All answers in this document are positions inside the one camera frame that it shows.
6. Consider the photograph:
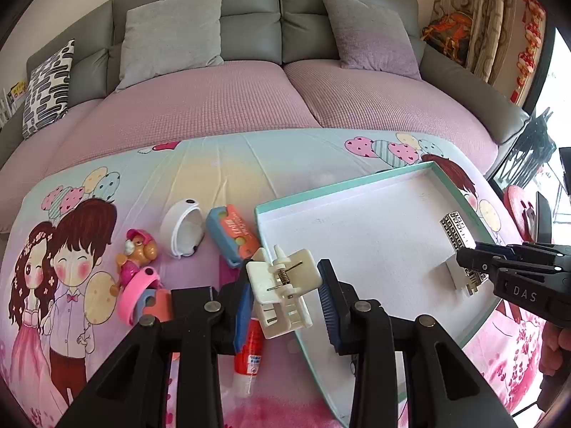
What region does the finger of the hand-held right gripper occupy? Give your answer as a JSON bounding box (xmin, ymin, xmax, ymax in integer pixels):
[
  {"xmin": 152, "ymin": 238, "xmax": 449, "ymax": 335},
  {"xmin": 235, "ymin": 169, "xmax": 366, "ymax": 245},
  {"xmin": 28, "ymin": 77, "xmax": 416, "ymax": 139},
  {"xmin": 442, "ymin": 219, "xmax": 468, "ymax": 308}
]
[
  {"xmin": 475, "ymin": 241, "xmax": 571, "ymax": 263},
  {"xmin": 456, "ymin": 248, "xmax": 571, "ymax": 279}
]

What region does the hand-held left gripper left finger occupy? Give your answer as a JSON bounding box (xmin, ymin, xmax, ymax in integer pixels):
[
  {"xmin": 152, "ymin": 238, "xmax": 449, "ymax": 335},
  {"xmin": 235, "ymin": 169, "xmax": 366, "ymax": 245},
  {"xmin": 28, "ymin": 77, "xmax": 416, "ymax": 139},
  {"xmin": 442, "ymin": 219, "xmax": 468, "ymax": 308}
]
[{"xmin": 56, "ymin": 263, "xmax": 257, "ymax": 428}]

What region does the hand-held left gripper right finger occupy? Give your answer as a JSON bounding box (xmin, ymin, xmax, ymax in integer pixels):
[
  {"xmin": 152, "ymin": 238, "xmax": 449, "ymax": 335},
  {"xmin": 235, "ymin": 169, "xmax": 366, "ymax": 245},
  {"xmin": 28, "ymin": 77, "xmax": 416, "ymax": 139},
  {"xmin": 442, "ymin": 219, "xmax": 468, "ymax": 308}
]
[{"xmin": 317, "ymin": 259, "xmax": 518, "ymax": 428}]

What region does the white plastic hair clip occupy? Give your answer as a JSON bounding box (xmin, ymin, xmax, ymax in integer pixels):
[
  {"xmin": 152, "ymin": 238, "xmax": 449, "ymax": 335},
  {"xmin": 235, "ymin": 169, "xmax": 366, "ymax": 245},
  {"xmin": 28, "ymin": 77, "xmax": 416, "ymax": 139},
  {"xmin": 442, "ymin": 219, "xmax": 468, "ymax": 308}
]
[{"xmin": 245, "ymin": 245, "xmax": 323, "ymax": 340}]

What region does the salmon plastic block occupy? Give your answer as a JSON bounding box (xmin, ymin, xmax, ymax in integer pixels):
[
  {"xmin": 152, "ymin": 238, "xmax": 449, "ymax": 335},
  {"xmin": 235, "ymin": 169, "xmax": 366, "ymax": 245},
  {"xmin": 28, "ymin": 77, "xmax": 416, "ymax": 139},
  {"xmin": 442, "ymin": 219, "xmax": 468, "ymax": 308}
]
[{"xmin": 142, "ymin": 289, "xmax": 174, "ymax": 322}]

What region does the blue orange plastic toy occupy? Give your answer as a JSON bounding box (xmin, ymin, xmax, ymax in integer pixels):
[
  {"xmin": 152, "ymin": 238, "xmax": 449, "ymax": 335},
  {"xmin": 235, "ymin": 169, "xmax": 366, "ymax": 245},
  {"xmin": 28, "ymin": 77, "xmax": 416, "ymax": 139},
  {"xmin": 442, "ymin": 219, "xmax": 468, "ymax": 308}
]
[{"xmin": 205, "ymin": 204, "xmax": 262, "ymax": 269}]

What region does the teal rimmed white tray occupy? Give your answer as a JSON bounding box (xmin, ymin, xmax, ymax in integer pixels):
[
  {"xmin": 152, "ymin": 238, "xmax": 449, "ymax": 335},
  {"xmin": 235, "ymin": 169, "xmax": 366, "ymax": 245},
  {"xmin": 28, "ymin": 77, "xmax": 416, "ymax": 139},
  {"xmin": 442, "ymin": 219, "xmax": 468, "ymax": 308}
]
[{"xmin": 254, "ymin": 160, "xmax": 502, "ymax": 428}]

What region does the pink plastic bracelet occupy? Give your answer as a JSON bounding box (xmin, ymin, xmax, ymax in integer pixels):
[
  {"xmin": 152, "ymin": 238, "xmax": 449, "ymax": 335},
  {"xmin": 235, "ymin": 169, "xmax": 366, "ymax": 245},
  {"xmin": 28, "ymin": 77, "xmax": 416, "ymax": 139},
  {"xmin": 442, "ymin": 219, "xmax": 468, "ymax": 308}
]
[{"xmin": 117, "ymin": 266, "xmax": 161, "ymax": 326}]

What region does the pink brown dog figurine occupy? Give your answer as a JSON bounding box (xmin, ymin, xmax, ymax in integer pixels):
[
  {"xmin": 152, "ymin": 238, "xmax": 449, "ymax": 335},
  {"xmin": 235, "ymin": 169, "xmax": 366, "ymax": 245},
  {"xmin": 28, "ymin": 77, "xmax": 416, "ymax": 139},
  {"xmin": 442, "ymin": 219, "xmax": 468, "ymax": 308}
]
[{"xmin": 117, "ymin": 228, "xmax": 158, "ymax": 290}]

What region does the person's right hand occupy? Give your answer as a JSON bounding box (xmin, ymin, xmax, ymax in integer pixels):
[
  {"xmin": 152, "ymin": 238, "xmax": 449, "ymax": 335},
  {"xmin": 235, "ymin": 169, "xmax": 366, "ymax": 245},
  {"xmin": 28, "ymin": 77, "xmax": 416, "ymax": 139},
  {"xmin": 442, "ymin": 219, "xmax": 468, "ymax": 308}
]
[{"xmin": 539, "ymin": 320, "xmax": 571, "ymax": 376}]

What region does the pink round stool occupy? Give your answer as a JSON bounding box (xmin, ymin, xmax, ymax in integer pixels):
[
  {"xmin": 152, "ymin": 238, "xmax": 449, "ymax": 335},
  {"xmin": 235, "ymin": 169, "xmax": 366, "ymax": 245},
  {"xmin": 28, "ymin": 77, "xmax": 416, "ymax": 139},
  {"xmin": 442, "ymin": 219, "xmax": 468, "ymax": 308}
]
[{"xmin": 504, "ymin": 185, "xmax": 540, "ymax": 241}]

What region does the red white glue stick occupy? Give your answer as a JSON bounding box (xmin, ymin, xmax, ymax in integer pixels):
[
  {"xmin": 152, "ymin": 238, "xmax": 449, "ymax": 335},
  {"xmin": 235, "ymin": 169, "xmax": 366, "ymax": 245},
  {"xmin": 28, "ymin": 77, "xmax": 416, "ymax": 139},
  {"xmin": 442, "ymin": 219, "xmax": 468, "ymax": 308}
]
[{"xmin": 232, "ymin": 307, "xmax": 264, "ymax": 397}]

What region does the black metal chair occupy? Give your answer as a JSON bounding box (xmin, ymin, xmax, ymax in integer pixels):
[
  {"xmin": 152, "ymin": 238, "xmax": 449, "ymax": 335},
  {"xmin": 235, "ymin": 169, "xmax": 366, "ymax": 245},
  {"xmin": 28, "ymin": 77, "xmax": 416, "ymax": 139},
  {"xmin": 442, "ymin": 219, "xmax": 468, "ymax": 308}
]
[{"xmin": 488, "ymin": 107, "xmax": 558, "ymax": 192}]

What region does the white round plastic band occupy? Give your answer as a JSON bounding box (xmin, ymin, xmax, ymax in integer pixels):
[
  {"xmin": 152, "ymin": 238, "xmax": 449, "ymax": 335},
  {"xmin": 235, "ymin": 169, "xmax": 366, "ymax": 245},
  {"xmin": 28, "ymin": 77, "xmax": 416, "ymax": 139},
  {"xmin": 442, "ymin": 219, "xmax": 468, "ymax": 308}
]
[{"xmin": 160, "ymin": 198, "xmax": 206, "ymax": 259}]

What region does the printed cartoon blanket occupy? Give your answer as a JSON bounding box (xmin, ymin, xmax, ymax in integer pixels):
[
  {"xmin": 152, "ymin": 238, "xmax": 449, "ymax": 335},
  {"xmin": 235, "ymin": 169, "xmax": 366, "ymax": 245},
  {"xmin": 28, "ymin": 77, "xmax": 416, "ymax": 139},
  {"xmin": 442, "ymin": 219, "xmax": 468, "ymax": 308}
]
[{"xmin": 0, "ymin": 127, "xmax": 549, "ymax": 428}]

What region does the red hanging decoration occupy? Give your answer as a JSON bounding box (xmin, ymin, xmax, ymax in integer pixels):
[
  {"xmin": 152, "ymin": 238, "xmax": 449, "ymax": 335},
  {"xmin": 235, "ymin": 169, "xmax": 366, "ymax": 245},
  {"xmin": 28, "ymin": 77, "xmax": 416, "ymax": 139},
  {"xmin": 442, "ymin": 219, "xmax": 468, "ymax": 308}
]
[{"xmin": 511, "ymin": 0, "xmax": 547, "ymax": 105}]

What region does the purple sofa cover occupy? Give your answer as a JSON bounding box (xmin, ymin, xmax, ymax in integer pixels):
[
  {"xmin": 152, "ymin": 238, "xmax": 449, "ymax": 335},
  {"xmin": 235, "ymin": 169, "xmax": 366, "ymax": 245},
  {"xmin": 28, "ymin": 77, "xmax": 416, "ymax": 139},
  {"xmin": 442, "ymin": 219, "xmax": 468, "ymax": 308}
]
[{"xmin": 0, "ymin": 60, "xmax": 500, "ymax": 233}]

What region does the red orange bag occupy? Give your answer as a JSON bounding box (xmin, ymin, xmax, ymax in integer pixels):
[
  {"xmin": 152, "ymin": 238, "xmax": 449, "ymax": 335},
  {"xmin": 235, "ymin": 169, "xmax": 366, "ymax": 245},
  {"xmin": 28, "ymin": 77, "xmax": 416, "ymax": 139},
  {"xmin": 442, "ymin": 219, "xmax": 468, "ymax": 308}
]
[{"xmin": 421, "ymin": 11, "xmax": 474, "ymax": 61}]

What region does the grey purple cushion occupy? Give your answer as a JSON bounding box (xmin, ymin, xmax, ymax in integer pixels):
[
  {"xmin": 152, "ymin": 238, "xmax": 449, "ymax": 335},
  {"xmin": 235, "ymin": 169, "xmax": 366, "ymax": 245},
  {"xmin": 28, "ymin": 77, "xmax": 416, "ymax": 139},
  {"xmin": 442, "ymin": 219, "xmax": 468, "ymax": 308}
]
[{"xmin": 320, "ymin": 0, "xmax": 422, "ymax": 82}]

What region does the grey sofa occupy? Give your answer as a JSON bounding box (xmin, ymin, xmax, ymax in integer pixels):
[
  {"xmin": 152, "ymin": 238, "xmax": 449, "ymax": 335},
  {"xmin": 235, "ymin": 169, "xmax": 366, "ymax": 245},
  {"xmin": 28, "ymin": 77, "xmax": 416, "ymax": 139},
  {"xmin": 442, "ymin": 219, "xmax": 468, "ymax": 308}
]
[{"xmin": 0, "ymin": 0, "xmax": 531, "ymax": 233}]

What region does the black white patterned cushion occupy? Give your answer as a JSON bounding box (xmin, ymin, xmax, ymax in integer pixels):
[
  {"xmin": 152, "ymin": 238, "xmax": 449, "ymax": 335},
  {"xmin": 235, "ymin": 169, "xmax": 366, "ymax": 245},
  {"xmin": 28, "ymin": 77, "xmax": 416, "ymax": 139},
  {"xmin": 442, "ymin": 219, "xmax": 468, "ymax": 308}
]
[{"xmin": 21, "ymin": 39, "xmax": 76, "ymax": 140}]

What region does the white book rack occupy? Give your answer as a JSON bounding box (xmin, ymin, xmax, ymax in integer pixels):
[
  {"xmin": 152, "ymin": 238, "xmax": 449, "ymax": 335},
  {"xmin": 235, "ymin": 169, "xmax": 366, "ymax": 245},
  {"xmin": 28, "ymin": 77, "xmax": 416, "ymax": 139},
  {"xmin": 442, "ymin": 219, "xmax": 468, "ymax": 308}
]
[{"xmin": 0, "ymin": 81, "xmax": 27, "ymax": 128}]

